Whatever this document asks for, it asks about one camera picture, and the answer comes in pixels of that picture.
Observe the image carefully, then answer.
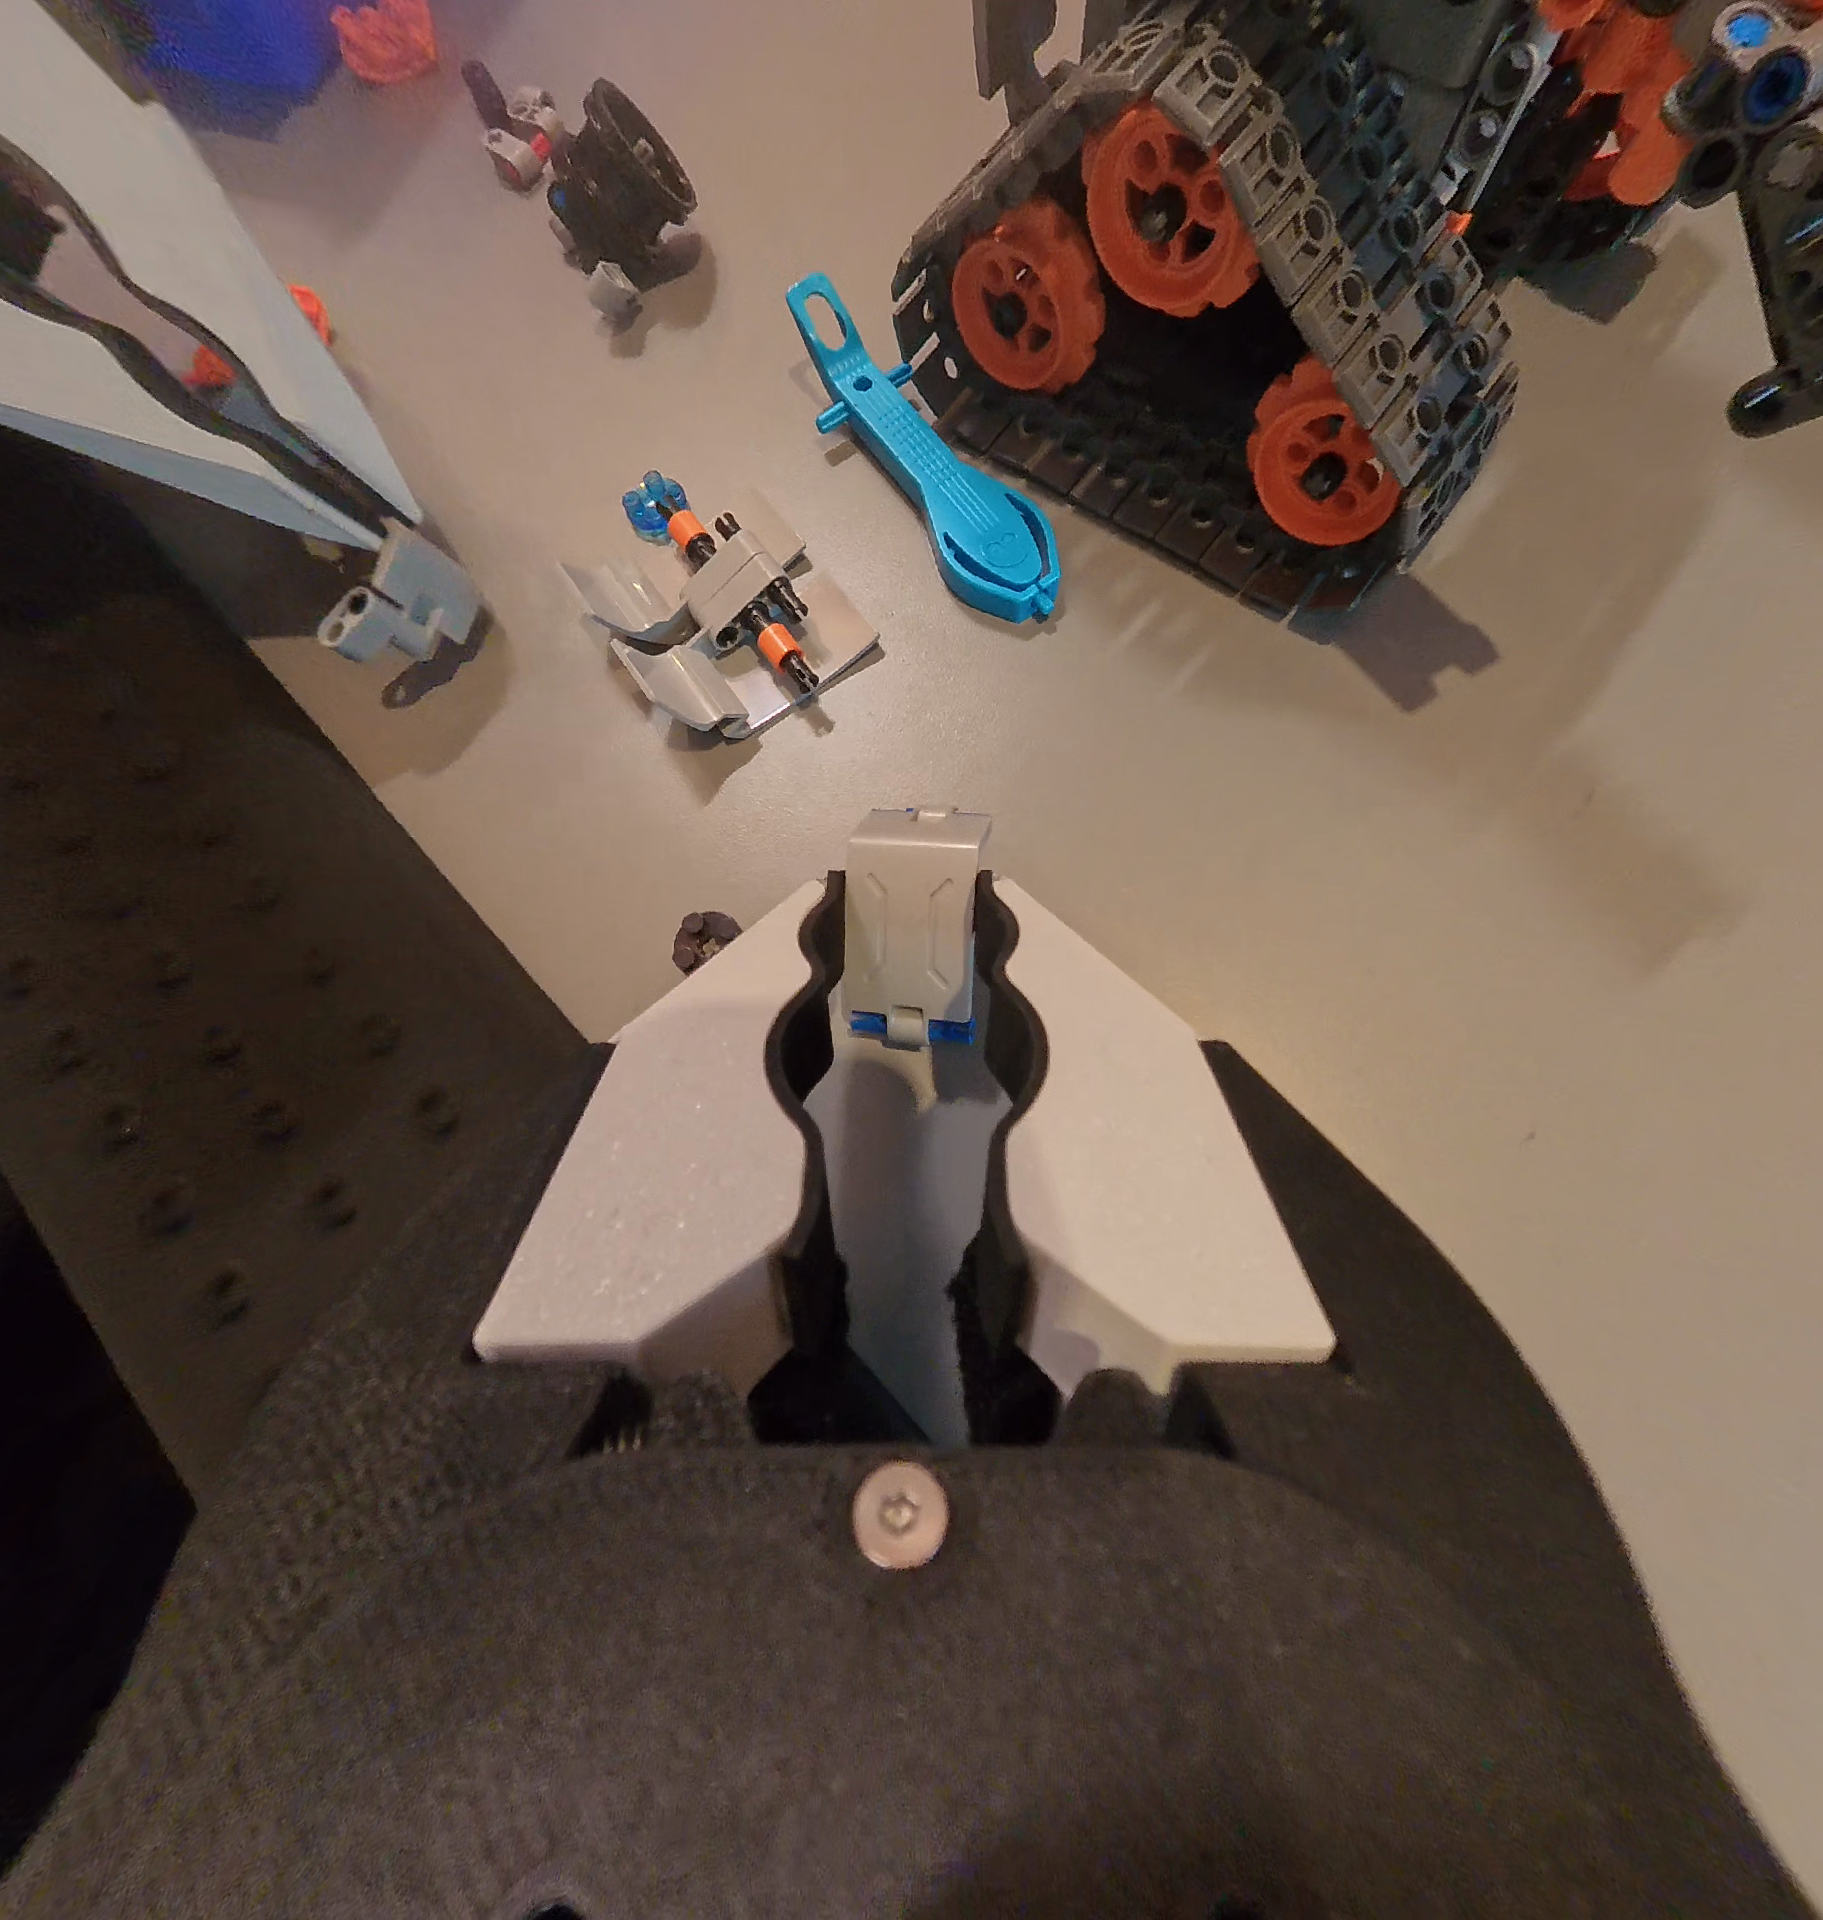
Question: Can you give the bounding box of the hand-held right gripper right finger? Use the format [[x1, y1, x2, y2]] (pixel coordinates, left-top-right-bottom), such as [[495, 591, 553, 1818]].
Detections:
[[978, 876, 1340, 1381]]

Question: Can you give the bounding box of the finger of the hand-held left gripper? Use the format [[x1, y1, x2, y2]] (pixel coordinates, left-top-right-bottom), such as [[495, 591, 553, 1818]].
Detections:
[[0, 0, 429, 534], [0, 246, 397, 559]]

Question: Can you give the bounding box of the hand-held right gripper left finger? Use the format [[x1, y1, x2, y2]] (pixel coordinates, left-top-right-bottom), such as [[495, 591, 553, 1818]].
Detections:
[[471, 882, 848, 1375]]

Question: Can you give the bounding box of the blue parts bin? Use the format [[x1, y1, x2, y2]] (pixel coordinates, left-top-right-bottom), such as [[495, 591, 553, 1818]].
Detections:
[[115, 0, 347, 105]]

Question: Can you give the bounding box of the grey connector block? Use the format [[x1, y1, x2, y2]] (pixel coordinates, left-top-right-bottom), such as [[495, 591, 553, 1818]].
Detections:
[[317, 529, 489, 667]]

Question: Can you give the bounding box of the grey panel piece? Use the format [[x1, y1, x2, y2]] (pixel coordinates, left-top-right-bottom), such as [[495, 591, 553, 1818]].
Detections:
[[836, 805, 998, 1057]]

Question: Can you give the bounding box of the flat orange building piece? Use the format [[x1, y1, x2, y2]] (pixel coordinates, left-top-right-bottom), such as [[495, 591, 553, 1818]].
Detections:
[[331, 0, 445, 81]]

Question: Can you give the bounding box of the black toy wheel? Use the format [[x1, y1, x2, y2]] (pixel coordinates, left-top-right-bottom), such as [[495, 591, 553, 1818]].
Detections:
[[541, 75, 707, 324]]

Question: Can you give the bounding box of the grey panel assembly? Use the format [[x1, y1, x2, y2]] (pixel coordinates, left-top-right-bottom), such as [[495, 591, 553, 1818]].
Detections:
[[557, 474, 886, 741]]

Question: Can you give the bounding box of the cyan brick separator tool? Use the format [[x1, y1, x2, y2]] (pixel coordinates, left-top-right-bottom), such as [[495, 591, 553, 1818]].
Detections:
[[784, 270, 1066, 629]]

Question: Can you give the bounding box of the toy tracked robot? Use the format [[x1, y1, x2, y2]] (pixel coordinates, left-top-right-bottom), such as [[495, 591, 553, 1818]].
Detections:
[[890, 0, 1823, 629]]

